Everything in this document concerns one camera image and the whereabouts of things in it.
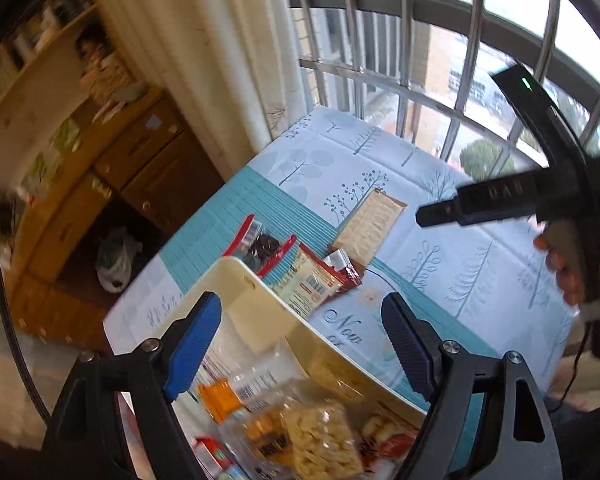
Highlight cream curtain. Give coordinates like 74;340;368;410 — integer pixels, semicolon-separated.
95;0;306;179

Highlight red edged dark candy packet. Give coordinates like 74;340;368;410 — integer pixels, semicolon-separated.
222;214;298;278

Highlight white plastic storage basket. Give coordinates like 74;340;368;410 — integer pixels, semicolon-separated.
114;254;429;480

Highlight red and white barcode packet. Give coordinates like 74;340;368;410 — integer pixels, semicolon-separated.
273;243;344;320

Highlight clear packaged bread cake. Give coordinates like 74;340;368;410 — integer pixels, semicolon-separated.
219;404;297;479

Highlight dark red chocolate packet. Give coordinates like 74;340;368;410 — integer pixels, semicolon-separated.
323;248;362;294

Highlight person's right hand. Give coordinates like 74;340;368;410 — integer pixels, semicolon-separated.
533;235;585;307

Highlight wooden desk with drawers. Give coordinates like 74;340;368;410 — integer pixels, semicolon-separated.
5;88;224;351

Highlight plastic bag under desk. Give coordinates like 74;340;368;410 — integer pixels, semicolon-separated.
95;229;143;294

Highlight leaf print tablecloth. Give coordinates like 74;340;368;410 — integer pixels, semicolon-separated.
104;107;573;411

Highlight orange and white snack packet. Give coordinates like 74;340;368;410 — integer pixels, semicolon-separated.
197;370;303;422

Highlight metal window guard bars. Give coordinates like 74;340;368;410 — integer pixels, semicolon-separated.
289;0;600;179

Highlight black cable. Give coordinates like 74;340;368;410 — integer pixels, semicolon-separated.
0;209;52;426

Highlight brown cracker packet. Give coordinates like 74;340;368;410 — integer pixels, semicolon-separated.
332;188;407;269

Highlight wooden bookshelf hutch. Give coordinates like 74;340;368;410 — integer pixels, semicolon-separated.
0;0;146;196

